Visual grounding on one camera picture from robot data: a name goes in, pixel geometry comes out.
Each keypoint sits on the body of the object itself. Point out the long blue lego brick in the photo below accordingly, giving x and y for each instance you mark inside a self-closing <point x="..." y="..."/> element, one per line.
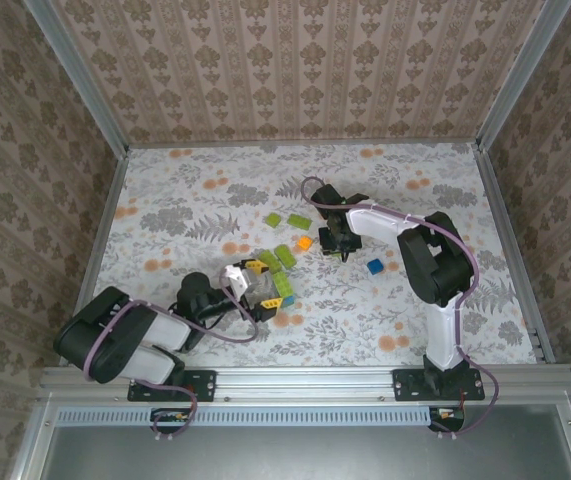
<point x="290" y="301"/>

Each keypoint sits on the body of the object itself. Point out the long lime green lego brick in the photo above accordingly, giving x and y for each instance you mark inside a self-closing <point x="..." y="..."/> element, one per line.
<point x="284" y="255"/>
<point x="282" y="285"/>
<point x="299" y="220"/>

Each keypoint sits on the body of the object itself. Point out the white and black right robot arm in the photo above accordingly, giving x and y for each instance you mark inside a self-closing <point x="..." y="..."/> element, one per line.
<point x="442" y="335"/>

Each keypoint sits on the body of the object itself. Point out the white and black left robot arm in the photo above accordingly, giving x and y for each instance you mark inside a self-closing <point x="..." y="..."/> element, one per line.
<point x="165" y="332"/>

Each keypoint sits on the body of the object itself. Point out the orange lego brick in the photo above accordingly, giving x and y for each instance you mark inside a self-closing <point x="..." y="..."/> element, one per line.
<point x="305" y="243"/>

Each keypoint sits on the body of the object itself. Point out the small blue lego brick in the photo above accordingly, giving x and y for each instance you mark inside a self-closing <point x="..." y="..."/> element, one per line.
<point x="376" y="266"/>

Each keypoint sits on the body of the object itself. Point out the small black electronics module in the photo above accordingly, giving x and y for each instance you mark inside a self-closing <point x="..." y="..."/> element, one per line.
<point x="162" y="414"/>
<point x="457" y="422"/>

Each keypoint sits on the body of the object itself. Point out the grey metal panel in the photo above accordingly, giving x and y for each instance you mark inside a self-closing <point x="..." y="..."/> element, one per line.
<point x="315" y="455"/>

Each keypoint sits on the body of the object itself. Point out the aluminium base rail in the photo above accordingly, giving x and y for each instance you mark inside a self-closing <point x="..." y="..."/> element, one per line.
<point x="305" y="382"/>

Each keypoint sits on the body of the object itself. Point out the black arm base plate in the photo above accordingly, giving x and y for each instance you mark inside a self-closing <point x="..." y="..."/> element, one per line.
<point x="407" y="385"/>
<point x="200" y="387"/>

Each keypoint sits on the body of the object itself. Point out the thin aluminium table edge rail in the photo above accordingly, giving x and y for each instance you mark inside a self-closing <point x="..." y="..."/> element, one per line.
<point x="305" y="144"/>

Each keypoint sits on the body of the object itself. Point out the aluminium frame post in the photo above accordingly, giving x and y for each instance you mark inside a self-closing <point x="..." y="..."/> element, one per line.
<point x="520" y="75"/>
<point x="79" y="75"/>

